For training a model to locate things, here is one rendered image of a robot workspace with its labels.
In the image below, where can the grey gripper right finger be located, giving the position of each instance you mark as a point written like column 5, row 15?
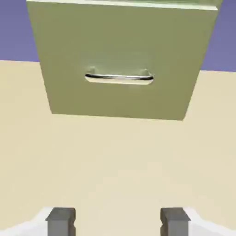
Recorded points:
column 175, row 223

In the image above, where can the olive green drawer front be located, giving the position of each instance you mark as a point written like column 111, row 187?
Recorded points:
column 118, row 103

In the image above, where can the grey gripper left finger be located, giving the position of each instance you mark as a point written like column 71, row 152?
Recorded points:
column 60, row 223

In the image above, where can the olive green cabinet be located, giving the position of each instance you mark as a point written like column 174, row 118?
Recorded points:
column 118, row 46

